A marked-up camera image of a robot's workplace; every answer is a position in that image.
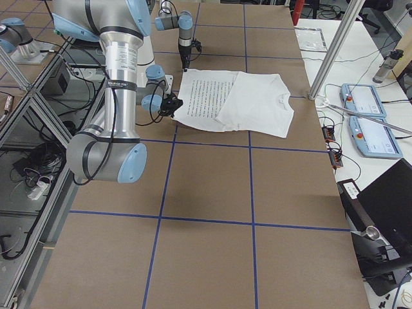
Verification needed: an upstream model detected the upper red-black connector board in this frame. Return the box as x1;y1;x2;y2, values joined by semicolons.
322;126;336;142

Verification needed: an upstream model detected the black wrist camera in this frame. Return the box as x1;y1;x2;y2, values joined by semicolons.
191;39;202;53
162;93;183;114

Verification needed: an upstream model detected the aluminium frame post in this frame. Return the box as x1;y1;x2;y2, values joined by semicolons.
308;0;365;100

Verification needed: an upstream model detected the black box with white label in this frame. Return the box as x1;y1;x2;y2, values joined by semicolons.
337;178;374;232

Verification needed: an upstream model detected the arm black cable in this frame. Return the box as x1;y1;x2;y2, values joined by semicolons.
158;0;181;20
72;48;171;186

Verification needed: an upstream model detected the white long-sleeve printed shirt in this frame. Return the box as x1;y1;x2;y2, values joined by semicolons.
174;69;294;138

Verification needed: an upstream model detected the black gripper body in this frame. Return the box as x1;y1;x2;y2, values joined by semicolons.
158;96;180;117
178;45;192;62

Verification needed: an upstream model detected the white pillar with base plate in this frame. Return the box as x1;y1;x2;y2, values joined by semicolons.
136;36;156;106

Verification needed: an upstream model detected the far blue teach pendant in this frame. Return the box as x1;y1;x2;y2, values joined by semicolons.
341;83;387;118

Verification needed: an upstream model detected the white power strip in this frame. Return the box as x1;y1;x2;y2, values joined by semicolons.
27;180;50;200

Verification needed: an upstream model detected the lower red-black connector board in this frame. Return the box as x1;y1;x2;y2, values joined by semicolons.
328;150;343;170

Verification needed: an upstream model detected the clear water bottle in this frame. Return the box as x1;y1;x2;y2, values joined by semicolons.
372;49;404;84

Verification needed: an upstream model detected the red-black connector board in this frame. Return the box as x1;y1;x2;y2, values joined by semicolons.
322;126;336;142
328;150;343;170

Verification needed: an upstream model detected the black laptop computer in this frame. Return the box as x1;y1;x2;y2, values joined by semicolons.
357;158;411;256

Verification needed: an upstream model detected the blue teach pendant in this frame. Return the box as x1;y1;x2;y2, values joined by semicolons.
341;83;387;118
349;116;403;159

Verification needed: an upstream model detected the near blue teach pendant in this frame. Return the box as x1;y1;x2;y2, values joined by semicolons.
349;116;403;159

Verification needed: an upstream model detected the plastic sleeve document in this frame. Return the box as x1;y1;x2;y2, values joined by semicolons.
295;27;328;52

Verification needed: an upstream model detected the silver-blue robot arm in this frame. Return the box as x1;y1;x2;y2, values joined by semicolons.
52;1;151;183
154;11;193;71

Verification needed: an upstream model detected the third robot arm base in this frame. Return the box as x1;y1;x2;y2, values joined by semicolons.
1;17;46;65

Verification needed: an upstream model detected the red fire extinguisher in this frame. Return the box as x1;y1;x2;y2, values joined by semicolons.
292;0;305;26

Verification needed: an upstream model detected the black camera stand mount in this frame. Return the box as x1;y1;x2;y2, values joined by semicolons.
351;232;411;296

